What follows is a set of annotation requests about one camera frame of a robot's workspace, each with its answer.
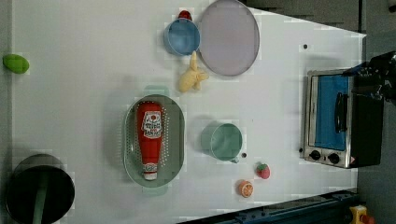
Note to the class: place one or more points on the dark metal pot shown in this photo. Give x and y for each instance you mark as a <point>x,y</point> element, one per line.
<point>40,190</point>

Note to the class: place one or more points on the red ketchup bottle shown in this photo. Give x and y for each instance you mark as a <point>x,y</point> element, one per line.
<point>150,135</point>

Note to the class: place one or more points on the toy orange slice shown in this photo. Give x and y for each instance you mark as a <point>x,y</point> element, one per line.
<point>245,189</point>

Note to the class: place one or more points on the green mug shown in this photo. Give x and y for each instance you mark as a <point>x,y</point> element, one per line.
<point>222,141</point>

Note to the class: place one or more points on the green toy vegetable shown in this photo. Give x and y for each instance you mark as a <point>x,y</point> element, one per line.
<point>16,63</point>

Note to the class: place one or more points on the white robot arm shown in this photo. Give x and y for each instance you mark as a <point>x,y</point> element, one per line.
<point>375,79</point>

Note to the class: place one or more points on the large grey round plate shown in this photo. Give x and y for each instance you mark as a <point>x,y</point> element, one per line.
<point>230,38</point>

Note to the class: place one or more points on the toy strawberry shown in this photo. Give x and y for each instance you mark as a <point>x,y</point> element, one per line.
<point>263,171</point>

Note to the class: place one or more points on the red toy fruit behind cup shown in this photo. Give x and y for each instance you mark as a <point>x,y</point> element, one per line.
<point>185,14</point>

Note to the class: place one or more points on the silver black toaster oven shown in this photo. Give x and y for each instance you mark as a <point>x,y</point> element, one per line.
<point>343,128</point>

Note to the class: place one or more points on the yellow red clamp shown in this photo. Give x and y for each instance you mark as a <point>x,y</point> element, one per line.
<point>360,216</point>

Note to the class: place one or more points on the blue metal frame rail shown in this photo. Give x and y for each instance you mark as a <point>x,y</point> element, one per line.
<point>329,208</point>

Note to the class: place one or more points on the blue cup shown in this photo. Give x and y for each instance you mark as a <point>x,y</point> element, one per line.
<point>181,37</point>

